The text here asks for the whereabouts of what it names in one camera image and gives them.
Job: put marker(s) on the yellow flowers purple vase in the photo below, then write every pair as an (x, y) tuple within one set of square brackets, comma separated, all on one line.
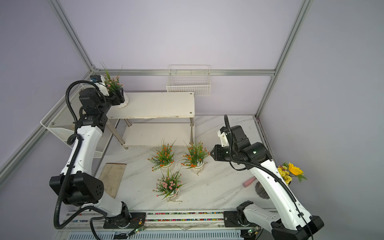
[(287, 171)]

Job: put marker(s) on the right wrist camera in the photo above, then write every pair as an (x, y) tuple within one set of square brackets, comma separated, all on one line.
[(223, 139)]

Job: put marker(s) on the pink flower plant white pot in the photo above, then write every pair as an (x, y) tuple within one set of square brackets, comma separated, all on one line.
[(114, 83)]

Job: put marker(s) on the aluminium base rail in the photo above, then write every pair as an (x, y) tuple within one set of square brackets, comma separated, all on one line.
[(166, 225)]

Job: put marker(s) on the white mesh wall shelf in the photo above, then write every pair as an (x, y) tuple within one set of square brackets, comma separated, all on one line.
[(59, 121)]

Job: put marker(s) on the white two-tier rack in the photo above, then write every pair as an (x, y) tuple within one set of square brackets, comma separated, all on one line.
[(150, 118)]

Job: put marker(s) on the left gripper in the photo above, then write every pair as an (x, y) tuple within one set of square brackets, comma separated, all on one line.
[(117, 97)]

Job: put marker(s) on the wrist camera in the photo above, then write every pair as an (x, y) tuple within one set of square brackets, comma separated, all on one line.
[(223, 139), (99, 80)]

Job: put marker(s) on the white wire wall basket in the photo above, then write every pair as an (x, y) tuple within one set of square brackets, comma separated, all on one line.
[(190, 78)]

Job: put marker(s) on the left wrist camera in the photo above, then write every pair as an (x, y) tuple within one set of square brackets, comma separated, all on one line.
[(99, 80)]

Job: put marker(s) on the orange flower plant white pot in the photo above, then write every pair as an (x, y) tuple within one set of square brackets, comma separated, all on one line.
[(163, 159)]

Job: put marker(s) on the aluminium frame rails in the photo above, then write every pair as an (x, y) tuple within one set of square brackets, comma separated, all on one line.
[(14, 162)]

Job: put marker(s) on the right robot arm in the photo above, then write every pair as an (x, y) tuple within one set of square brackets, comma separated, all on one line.
[(292, 220)]

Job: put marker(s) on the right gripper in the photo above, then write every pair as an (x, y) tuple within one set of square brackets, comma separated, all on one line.
[(219, 156)]

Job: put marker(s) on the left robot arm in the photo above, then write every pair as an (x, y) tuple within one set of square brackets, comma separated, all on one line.
[(76, 188)]

